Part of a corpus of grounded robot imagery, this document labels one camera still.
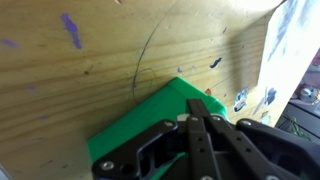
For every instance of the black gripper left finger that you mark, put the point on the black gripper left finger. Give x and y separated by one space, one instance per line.
154 151

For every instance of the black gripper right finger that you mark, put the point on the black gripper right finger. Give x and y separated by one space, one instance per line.
247 150

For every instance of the wooden table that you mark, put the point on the wooden table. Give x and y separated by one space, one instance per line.
71 68

